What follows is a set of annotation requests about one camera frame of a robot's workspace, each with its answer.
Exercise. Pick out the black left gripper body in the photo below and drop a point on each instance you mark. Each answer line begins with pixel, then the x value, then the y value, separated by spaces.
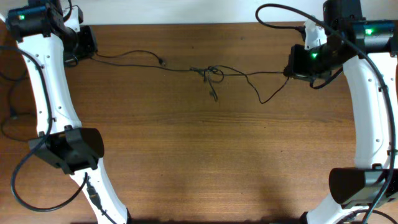
pixel 88 42

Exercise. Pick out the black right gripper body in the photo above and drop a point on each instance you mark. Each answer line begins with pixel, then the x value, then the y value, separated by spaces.
pixel 314 63

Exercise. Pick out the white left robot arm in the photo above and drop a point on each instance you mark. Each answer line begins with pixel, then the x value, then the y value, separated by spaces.
pixel 49 37

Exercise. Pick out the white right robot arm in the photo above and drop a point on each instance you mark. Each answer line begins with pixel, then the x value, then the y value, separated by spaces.
pixel 366 52

